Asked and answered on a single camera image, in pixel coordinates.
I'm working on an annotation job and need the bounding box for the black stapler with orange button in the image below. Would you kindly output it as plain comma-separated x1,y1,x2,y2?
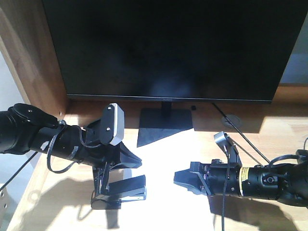
91,175,146,210

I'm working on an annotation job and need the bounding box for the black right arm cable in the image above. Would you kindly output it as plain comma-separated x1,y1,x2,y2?
220,134,231,231

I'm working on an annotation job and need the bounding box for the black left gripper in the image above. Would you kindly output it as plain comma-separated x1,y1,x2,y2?
73,104,142,196

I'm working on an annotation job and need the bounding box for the white paper sheet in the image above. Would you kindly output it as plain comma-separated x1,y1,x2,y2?
106,128,214,231

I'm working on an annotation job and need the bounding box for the grey desk cable grommet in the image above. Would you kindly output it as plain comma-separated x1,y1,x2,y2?
221,114,243,128

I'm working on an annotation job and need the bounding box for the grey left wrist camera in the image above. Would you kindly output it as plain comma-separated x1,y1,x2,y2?
110,103,125,146

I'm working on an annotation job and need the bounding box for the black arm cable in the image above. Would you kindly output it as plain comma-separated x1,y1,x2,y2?
0,119,109,191
220,134,231,231

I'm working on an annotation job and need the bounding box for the black computer monitor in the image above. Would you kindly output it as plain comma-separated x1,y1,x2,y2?
42,0,308,103

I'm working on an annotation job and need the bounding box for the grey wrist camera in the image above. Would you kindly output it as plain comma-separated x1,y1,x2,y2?
110,103,125,146
214,131,229,147

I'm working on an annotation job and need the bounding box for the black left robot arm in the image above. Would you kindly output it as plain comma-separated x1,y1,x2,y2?
0,103,145,199

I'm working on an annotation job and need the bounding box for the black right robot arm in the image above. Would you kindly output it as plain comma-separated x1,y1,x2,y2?
174,159,308,207

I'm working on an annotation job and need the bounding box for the black monitor stand base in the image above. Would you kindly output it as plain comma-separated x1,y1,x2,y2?
137,102,193,147

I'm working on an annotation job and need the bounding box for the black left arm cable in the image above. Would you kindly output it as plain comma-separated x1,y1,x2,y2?
0,119,109,191

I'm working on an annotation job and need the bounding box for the wooden desk side panel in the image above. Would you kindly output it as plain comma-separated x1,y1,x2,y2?
0,0,69,119

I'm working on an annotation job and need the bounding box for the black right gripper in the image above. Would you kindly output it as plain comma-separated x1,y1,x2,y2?
174,161,242,196

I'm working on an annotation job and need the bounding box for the black monitor cable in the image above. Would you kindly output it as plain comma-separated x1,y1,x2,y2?
211,102,271,164

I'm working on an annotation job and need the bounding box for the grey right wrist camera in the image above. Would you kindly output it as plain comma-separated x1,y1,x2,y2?
214,131,229,147

